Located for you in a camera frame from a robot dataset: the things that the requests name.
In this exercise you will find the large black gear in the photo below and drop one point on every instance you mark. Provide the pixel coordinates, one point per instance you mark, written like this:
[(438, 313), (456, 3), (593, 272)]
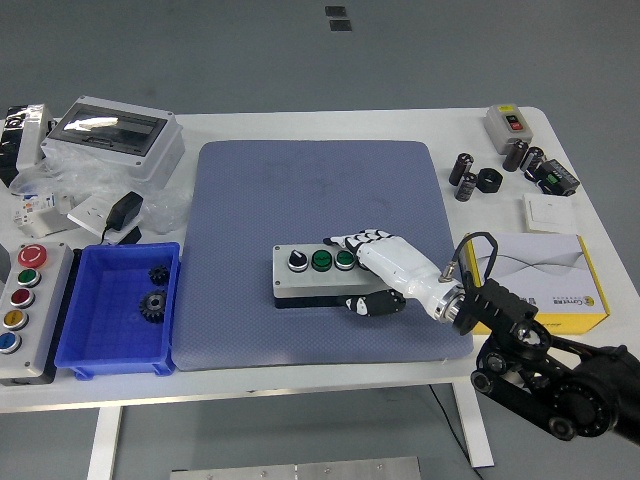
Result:
[(152, 306)]

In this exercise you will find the grey five-button control box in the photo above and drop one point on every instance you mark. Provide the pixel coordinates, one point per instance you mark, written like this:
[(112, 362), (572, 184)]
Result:
[(45, 300)]

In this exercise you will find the clear plastic bag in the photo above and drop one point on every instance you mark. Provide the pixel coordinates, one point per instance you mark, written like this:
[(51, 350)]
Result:
[(95, 177)]

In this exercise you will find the black module green terminal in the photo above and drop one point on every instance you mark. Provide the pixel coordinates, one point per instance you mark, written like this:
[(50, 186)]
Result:
[(557, 177)]

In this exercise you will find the black shiny package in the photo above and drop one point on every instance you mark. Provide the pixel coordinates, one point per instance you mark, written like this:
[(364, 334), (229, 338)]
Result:
[(9, 145)]

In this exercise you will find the yellow white cardboard box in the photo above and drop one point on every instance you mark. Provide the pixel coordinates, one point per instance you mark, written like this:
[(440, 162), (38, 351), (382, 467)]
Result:
[(560, 270)]

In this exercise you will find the white table leg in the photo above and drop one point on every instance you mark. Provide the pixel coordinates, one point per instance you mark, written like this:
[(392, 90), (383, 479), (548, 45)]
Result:
[(105, 445), (472, 425)]

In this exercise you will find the tall white box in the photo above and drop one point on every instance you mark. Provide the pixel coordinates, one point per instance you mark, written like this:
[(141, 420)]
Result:
[(32, 145)]

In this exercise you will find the blue plastic bin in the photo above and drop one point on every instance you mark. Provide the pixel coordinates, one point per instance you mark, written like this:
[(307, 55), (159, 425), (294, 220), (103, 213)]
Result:
[(115, 340)]

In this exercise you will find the black power adapter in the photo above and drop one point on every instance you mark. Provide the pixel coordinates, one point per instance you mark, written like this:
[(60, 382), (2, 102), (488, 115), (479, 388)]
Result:
[(125, 210)]

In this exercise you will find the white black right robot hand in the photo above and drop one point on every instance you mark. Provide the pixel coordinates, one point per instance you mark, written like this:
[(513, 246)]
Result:
[(400, 265)]

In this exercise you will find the dark floor plate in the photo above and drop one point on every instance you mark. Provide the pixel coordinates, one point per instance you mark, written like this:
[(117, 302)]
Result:
[(335, 11), (340, 25)]

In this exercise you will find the small black gear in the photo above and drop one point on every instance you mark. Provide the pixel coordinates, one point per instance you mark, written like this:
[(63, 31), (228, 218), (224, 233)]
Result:
[(159, 275)]

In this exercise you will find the blue-grey table mat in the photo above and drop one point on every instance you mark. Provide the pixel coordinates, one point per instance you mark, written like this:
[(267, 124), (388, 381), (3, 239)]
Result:
[(250, 190)]

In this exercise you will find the grey metal plate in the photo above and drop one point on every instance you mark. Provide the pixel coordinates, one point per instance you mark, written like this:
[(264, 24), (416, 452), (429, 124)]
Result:
[(300, 471)]

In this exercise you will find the grey four-button control box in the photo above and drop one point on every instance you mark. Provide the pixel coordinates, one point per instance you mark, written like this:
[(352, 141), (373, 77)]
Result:
[(300, 285)]

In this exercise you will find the grey distribution box clear lid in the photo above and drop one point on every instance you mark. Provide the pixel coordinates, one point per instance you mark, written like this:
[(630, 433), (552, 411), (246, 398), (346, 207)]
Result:
[(150, 160)]

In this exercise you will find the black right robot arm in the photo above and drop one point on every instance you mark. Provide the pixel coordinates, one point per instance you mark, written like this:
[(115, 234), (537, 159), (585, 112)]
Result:
[(590, 400)]

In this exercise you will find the black cylindrical capacitor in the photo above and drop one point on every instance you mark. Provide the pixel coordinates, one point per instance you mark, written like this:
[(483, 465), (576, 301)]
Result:
[(461, 170), (515, 156), (466, 187), (532, 160)]

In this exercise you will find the white wall socket plate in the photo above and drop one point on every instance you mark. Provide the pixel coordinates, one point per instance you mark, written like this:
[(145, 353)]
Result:
[(87, 212)]

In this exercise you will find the black hex nut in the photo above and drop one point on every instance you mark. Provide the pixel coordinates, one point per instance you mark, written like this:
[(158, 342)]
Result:
[(489, 182)]

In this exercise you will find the white wall switch plate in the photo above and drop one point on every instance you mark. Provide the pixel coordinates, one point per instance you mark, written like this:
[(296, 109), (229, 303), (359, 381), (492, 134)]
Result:
[(550, 212)]

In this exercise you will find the white printed circuit breaker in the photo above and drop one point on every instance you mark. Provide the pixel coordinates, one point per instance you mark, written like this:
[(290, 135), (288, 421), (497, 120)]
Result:
[(40, 212)]

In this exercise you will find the grey two-button switch box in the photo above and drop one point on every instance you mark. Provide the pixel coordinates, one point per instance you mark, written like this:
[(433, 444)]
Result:
[(500, 125)]

